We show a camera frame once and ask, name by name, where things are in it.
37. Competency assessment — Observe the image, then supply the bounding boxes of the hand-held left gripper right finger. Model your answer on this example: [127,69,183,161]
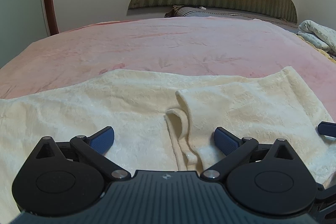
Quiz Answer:
[201,127,299,184]

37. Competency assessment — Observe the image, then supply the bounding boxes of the cream white blanket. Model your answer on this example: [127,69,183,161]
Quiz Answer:
[0,66,336,224]

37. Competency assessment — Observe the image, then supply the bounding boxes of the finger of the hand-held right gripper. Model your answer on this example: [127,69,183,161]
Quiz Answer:
[317,121,336,139]

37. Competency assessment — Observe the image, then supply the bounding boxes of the pink floral blanket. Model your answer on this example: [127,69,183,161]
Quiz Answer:
[0,16,336,119]

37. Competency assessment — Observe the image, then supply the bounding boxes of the white printed cloth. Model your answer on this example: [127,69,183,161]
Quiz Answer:
[297,20,336,53]

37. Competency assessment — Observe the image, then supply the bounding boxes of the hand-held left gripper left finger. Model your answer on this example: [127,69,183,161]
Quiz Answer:
[34,126,132,183]

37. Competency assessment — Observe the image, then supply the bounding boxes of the grey striped pillow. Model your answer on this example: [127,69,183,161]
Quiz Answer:
[164,5,299,28]

